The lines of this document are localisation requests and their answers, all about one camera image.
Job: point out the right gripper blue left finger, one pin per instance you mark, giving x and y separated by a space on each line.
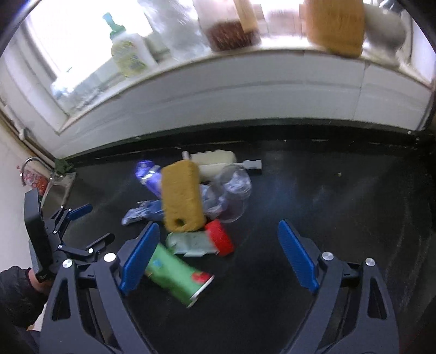
135 255

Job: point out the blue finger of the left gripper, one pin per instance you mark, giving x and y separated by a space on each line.
100 244
74 214

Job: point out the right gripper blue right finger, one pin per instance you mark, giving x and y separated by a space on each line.
301 253

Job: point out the purple toothpaste tube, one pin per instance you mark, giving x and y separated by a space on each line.
149 175

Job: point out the clear plastic cup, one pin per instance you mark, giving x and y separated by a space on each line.
225 196
177 24

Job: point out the blue plastic wrapper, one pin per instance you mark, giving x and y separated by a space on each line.
145 210

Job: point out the person's left hand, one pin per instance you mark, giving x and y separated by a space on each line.
42 287

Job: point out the green crushed snack can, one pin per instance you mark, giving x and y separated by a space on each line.
182 281

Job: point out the stainless steel sink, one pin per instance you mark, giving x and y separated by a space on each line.
58 190

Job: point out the green scrub cloth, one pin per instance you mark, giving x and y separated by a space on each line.
62 166

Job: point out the red dish soap bottle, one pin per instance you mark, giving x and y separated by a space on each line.
35 180

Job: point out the chrome faucet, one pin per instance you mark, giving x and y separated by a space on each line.
36 164

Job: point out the yellow sponge block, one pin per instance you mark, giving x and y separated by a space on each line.
181 197

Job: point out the red bottle cap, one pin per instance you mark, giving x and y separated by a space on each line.
219 238

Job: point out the white foam brush head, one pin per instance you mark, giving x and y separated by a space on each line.
211 163

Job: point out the green pump soap bottle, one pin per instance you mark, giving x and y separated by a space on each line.
129 50

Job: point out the clear plastic cup on sill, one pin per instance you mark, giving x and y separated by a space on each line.
177 24

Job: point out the jar of red beans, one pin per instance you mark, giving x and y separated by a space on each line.
228 25

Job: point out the bamboo utensil holder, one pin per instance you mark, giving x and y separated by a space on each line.
336 25

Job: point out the grey stone mortar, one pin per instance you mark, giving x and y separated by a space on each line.
385 34

